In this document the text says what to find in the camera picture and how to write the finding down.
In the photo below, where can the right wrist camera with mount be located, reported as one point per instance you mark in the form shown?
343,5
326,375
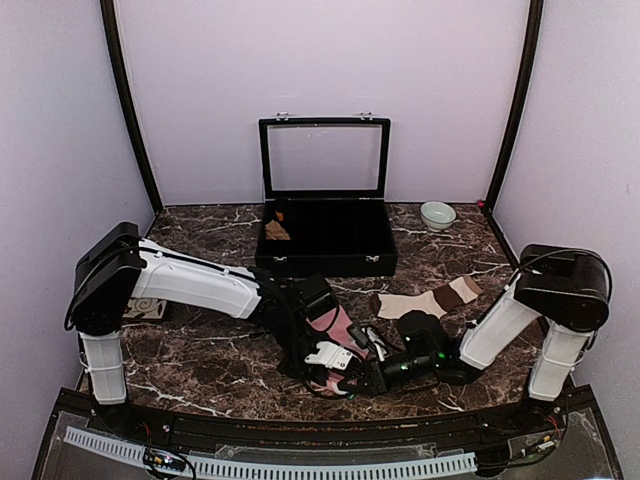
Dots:
367,338

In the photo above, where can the black corner post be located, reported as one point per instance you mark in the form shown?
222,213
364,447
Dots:
530,43
123,88

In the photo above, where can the beige rolled sock in box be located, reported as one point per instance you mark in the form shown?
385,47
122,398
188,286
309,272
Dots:
274,231

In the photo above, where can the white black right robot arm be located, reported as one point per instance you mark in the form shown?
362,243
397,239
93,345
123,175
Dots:
571,288

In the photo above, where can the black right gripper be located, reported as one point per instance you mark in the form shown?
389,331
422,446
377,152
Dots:
378,382

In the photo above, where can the beige and brown sock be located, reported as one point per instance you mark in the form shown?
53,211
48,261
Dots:
437,302

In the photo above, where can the black right corner post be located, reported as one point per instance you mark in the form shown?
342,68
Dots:
530,43

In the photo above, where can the small green circuit board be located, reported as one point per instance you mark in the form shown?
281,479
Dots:
162,459

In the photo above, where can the pink patterned sock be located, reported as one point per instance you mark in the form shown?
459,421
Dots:
332,326

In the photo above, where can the black left corner post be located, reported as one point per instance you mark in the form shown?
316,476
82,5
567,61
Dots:
123,88

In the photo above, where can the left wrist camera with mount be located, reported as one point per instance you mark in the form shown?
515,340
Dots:
330,355

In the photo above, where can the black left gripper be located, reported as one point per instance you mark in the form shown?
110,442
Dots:
287,366

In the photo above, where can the black front rail frame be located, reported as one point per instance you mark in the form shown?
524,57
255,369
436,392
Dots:
571,443

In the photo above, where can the floral square ceramic plate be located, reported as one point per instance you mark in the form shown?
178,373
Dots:
145,309

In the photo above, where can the glass-panel black box lid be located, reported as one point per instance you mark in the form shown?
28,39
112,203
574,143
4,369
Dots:
324,157

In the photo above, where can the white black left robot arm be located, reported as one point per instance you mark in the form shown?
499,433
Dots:
123,266

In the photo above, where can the black compartment storage box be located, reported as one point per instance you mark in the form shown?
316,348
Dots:
331,237

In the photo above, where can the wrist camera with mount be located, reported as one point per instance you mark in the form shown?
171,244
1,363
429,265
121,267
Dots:
367,338
330,355

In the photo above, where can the white slotted cable duct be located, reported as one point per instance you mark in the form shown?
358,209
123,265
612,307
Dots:
273,464

